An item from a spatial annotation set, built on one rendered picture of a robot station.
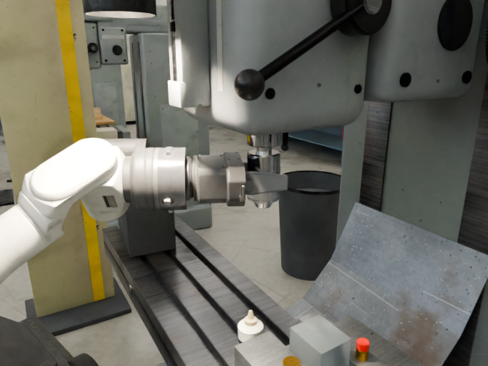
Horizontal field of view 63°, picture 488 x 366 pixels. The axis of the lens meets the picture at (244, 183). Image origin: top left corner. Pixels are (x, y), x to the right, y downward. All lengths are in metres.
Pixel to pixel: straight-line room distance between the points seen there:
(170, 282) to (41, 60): 1.49
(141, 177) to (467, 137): 0.55
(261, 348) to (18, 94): 1.83
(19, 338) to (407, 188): 1.20
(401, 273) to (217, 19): 0.61
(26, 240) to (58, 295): 1.98
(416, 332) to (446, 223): 0.21
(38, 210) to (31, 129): 1.68
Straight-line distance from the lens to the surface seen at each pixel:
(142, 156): 0.55
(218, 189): 0.53
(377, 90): 0.54
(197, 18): 0.49
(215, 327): 0.80
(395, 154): 0.88
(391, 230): 0.90
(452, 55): 0.63
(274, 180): 0.55
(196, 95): 0.49
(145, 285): 0.94
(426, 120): 0.83
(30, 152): 2.23
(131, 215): 1.02
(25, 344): 1.46
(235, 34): 0.44
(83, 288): 2.53
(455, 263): 0.83
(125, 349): 2.25
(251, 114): 0.44
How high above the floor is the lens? 1.40
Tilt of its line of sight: 18 degrees down
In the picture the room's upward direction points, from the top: straight up
